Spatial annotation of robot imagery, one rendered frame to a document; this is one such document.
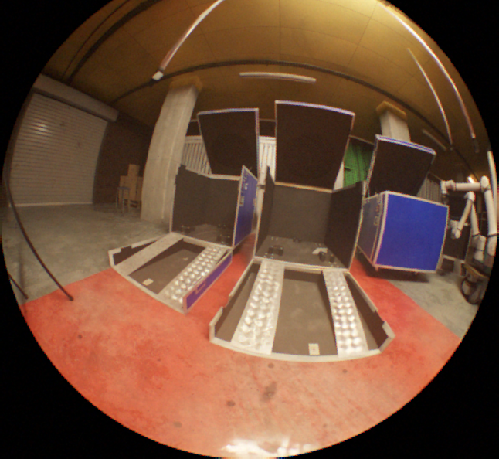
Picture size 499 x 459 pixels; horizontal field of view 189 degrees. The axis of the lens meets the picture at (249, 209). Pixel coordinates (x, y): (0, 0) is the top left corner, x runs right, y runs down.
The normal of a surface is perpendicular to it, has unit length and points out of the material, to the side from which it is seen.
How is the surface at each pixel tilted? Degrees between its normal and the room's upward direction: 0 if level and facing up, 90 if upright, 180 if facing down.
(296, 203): 90
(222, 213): 90
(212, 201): 90
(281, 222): 90
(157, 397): 0
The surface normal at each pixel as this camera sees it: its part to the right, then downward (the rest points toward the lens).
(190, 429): 0.14, -0.99
